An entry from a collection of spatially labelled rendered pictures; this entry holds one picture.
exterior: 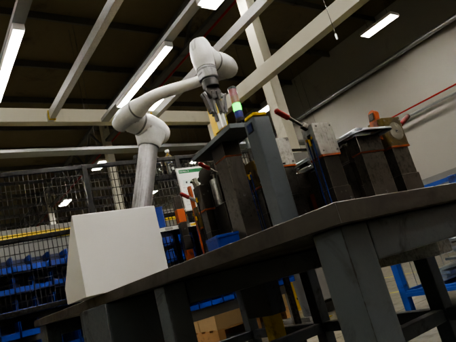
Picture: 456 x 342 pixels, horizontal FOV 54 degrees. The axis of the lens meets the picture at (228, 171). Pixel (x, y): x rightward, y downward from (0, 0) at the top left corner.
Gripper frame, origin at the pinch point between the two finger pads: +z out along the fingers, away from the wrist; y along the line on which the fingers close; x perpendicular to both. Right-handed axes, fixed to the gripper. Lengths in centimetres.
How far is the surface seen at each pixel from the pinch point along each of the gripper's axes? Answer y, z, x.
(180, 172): -44, -16, -113
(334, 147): -7, 33, 47
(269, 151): 11.0, 28.4, 34.4
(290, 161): -11.0, 28.3, 21.4
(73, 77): -58, -206, -306
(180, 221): -21, 23, -90
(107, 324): 54, 69, -34
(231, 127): 15.1, 13.8, 23.0
